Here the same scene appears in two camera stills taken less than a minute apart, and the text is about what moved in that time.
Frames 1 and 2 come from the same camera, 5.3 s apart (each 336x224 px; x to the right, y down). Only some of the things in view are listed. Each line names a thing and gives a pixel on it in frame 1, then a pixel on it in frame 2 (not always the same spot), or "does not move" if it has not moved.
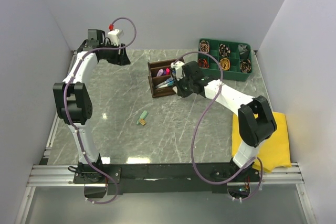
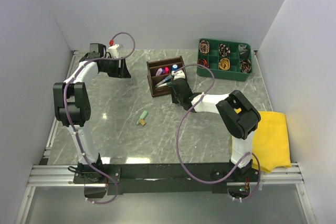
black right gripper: x=180 y=92 → x=174 y=100
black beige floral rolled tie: x=245 y=65 does not move
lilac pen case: x=160 y=72 does not move
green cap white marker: x=167 y=85 does not move
